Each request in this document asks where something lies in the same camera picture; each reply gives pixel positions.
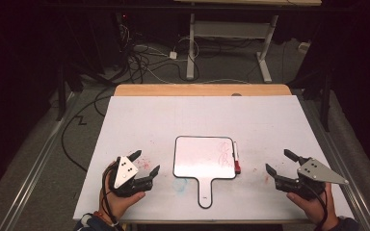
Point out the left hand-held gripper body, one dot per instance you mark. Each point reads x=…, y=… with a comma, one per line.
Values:
x=125, y=171

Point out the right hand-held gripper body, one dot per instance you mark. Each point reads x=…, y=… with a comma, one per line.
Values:
x=314, y=171

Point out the white marker with red cap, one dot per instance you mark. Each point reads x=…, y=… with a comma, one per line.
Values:
x=236, y=157

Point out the white paddle whiteboard black rim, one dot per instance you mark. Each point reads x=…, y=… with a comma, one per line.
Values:
x=202, y=159

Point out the person's left hand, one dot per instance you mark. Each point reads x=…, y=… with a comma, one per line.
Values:
x=115, y=205

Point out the person's right hand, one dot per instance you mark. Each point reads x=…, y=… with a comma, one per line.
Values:
x=318, y=210

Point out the red wrist band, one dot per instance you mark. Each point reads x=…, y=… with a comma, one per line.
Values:
x=102, y=217

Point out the black stand leg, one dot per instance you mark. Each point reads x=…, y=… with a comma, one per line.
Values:
x=61, y=96
x=326, y=102

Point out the large white table sheet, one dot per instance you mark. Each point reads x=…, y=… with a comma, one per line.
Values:
x=205, y=115

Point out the wooden table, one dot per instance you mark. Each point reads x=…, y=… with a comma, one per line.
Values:
x=189, y=89

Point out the white power adapter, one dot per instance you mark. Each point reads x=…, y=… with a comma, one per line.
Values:
x=173, y=55

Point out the white power strip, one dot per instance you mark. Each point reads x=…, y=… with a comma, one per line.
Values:
x=303, y=47

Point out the aluminium floor rail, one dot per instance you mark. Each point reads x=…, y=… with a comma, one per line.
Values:
x=343, y=166
x=35, y=166

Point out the white desk frame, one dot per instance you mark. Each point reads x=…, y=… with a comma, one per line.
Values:
x=228, y=30

